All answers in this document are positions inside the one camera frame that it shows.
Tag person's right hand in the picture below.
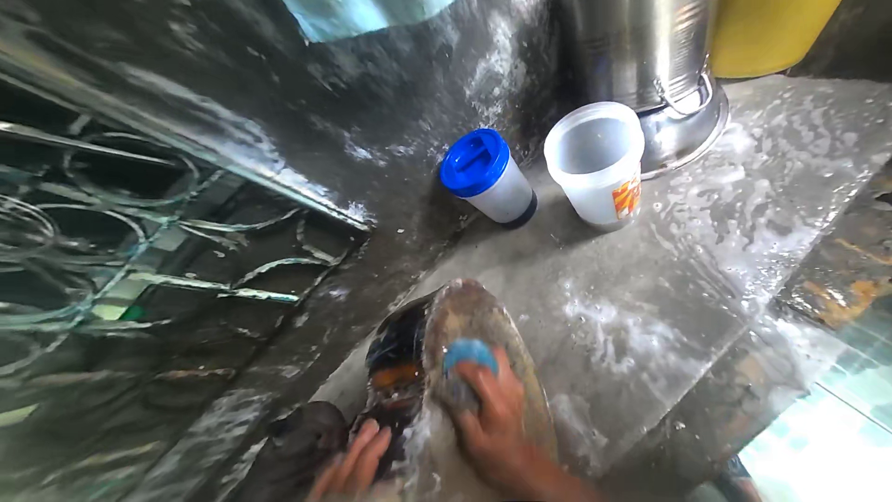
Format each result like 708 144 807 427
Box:
453 346 528 481

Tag person's left hand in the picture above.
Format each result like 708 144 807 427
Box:
307 418 393 502

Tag blue scrubber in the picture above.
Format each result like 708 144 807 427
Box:
444 338 500 381

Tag person's right forearm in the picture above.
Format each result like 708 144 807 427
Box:
488 445 604 502

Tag dark rounded object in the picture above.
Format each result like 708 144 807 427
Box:
240 400 349 502

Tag clear container with blue lid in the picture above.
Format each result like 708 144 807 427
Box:
439 127 539 230

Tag white bucket with orange label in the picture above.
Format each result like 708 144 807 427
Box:
544 101 645 233

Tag metal window grille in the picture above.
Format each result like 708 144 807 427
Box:
0 56 370 381

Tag silver metal basin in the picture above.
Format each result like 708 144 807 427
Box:
636 73 731 180

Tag large silver metal pot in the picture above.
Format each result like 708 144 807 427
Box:
561 0 720 114

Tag light blue sheet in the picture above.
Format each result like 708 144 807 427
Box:
282 0 457 44

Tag yellow plastic container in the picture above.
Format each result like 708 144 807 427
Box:
707 0 843 79

